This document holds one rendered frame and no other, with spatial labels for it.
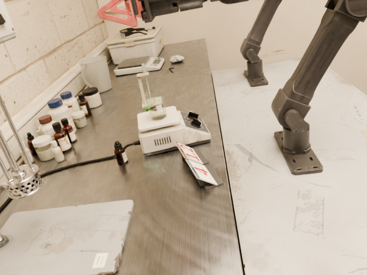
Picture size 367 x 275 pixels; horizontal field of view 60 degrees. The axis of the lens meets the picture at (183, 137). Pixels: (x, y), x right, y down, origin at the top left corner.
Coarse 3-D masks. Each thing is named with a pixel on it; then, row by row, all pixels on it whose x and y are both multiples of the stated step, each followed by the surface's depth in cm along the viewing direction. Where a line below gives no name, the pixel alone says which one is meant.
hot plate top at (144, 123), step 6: (168, 108) 97; (174, 108) 96; (138, 114) 96; (144, 114) 96; (168, 114) 93; (174, 114) 92; (138, 120) 92; (144, 120) 92; (150, 120) 91; (162, 120) 90; (168, 120) 89; (174, 120) 88; (138, 126) 89; (144, 126) 88; (150, 126) 87; (156, 126) 87; (162, 126) 87
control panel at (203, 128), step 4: (180, 112) 98; (184, 112) 99; (184, 116) 96; (184, 120) 93; (200, 120) 98; (188, 124) 91; (204, 124) 96; (196, 128) 90; (200, 128) 91; (204, 128) 93; (208, 132) 91
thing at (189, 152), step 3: (180, 144) 87; (183, 147) 86; (186, 147) 87; (189, 147) 88; (183, 150) 84; (186, 150) 85; (189, 150) 86; (192, 150) 88; (186, 153) 82; (189, 153) 83; (192, 153) 85; (189, 156) 81; (192, 156) 83; (195, 156) 84; (195, 159) 81; (198, 159) 83
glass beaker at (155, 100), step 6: (150, 96) 86; (156, 96) 86; (162, 96) 88; (150, 102) 87; (156, 102) 87; (162, 102) 88; (150, 108) 88; (156, 108) 88; (162, 108) 89; (150, 114) 90; (156, 114) 89; (162, 114) 89; (156, 120) 90
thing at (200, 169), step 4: (192, 164) 77; (196, 164) 78; (196, 168) 76; (200, 168) 77; (204, 168) 79; (200, 172) 74; (204, 172) 76; (200, 176) 72; (204, 176) 73; (208, 176) 75; (208, 180) 72; (212, 180) 74
